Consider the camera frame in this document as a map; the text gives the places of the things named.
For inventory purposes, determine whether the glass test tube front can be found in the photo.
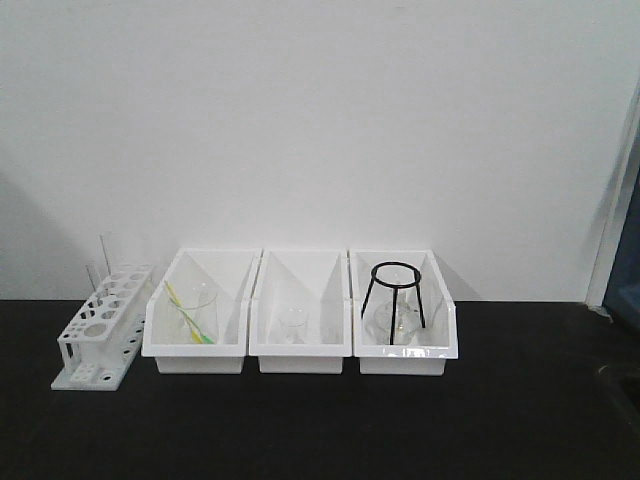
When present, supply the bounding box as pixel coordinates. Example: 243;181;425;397
85;263;100;292

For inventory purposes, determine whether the white right storage bin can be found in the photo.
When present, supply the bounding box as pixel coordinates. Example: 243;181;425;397
349;249;458;376

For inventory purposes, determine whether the small glass beaker in bin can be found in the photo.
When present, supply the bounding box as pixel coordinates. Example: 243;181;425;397
279;307;309;344

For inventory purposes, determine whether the white storage bin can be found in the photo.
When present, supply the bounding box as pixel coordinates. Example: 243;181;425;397
249;249;353;374
349;249;458;376
142;248;262;374

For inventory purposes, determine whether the white test tube rack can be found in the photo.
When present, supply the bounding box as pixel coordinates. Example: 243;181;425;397
51;264;154;391

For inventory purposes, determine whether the glass test tube rear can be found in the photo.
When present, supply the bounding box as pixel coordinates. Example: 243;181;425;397
100;234;112;276

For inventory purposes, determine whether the black metal tripod stand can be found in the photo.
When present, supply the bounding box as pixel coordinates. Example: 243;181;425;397
360;261;427;329

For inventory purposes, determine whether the white left storage bin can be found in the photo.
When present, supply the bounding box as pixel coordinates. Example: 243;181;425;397
142;248;262;374

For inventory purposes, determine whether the white middle storage bin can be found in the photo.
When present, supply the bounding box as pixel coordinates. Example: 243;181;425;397
249;249;353;374

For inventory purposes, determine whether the round glass flask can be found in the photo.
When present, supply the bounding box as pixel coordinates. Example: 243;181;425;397
366;300;422;345

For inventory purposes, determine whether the glass test tube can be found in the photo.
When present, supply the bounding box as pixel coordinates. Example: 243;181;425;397
100;234;112;276
85;263;100;292

